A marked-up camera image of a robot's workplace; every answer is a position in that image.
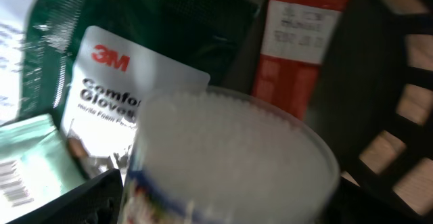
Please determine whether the white cotton swab tub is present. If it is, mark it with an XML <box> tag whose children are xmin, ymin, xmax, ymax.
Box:
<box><xmin>118</xmin><ymin>87</ymin><xmax>340</xmax><ymax>224</ymax></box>

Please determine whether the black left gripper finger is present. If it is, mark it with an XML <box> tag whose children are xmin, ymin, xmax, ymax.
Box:
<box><xmin>8</xmin><ymin>169</ymin><xmax>123</xmax><ymax>224</ymax></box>

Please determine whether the mint green wipes pack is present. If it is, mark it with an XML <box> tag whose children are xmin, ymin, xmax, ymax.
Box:
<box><xmin>1</xmin><ymin>114</ymin><xmax>85</xmax><ymax>223</ymax></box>

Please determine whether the red box in basket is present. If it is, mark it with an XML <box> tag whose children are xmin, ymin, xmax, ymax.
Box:
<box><xmin>252</xmin><ymin>0</ymin><xmax>349</xmax><ymax>119</ymax></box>

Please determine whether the grey plastic shopping basket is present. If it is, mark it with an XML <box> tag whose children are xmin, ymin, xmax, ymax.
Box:
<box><xmin>224</xmin><ymin>0</ymin><xmax>432</xmax><ymax>223</ymax></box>

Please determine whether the green 3M gloves package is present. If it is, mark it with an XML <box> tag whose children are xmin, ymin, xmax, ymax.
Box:
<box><xmin>1</xmin><ymin>0</ymin><xmax>264</xmax><ymax>169</ymax></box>

